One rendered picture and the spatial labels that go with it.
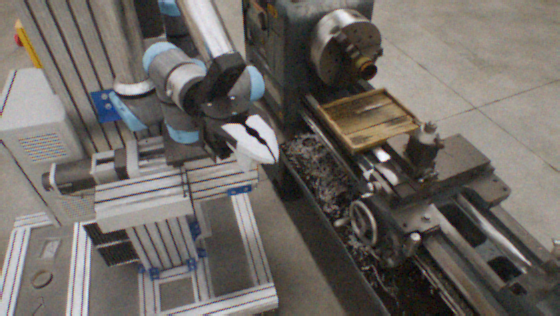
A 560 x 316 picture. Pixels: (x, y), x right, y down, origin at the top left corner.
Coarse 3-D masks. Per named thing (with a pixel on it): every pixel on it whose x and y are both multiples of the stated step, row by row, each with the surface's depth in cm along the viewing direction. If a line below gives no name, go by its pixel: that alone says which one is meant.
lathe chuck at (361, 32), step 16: (336, 16) 158; (352, 16) 157; (320, 32) 159; (352, 32) 157; (368, 32) 160; (320, 48) 157; (336, 48) 159; (320, 64) 161; (336, 64) 165; (352, 80) 175
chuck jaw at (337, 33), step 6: (336, 30) 155; (336, 36) 155; (342, 36) 153; (342, 42) 153; (348, 42) 154; (342, 48) 157; (348, 48) 155; (354, 48) 155; (348, 54) 156; (354, 54) 156; (354, 60) 157
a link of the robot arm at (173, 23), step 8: (160, 0) 134; (168, 0) 133; (160, 8) 135; (168, 8) 134; (176, 8) 135; (168, 16) 136; (176, 16) 136; (168, 24) 138; (176, 24) 138; (184, 24) 140; (168, 32) 141; (176, 32) 140; (184, 32) 142
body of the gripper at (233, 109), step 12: (192, 84) 61; (180, 96) 62; (192, 96) 62; (216, 96) 59; (228, 96) 60; (192, 108) 64; (204, 108) 57; (216, 108) 57; (228, 108) 57; (240, 108) 58; (192, 120) 66; (228, 120) 56; (240, 120) 58; (204, 132) 60; (204, 144) 61; (216, 144) 57; (228, 156) 61
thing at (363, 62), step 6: (360, 60) 156; (366, 60) 155; (372, 60) 156; (354, 66) 157; (360, 66) 155; (366, 66) 153; (372, 66) 154; (354, 72) 159; (360, 72) 155; (366, 72) 161; (372, 72) 159; (366, 78) 157
